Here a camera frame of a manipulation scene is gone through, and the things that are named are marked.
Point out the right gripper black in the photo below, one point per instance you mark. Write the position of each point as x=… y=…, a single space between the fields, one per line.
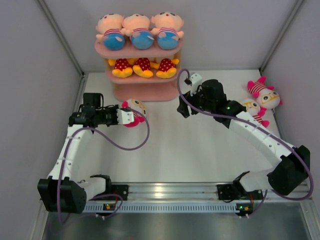
x=190 y=99

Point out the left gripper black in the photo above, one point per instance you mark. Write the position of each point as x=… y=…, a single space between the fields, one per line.
x=114 y=108

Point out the yellow plush red dotted dress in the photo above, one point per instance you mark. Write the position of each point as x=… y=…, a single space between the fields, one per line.
x=121 y=67

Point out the white plush yellow glasses front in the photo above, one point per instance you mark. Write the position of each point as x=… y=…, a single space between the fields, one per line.
x=255 y=111

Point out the small baby doll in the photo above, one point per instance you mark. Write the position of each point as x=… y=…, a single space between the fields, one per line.
x=167 y=29

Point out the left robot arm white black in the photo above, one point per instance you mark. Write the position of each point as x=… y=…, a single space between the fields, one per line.
x=60 y=191

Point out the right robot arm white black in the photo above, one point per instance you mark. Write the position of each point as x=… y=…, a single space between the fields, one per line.
x=290 y=165

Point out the pink three-tier shelf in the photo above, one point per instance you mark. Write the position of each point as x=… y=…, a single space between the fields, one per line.
x=153 y=89

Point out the left baby doll blue pants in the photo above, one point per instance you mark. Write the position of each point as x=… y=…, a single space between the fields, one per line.
x=109 y=28

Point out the baby doll blue pants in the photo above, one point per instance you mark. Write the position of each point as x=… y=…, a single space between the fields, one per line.
x=109 y=28
x=137 y=28

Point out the right baby doll blue pants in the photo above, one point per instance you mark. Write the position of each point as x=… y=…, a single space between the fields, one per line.
x=137 y=28

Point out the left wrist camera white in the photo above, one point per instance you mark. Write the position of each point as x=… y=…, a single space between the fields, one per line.
x=125 y=116

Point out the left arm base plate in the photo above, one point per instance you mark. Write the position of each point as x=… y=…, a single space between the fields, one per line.
x=121 y=190

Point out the aluminium mounting rail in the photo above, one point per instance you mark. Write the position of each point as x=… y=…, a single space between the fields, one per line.
x=172 y=191

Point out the perforated cable duct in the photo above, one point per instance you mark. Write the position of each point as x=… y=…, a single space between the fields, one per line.
x=183 y=207

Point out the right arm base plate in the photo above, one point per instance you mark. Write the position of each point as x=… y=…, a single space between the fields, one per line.
x=228 y=192

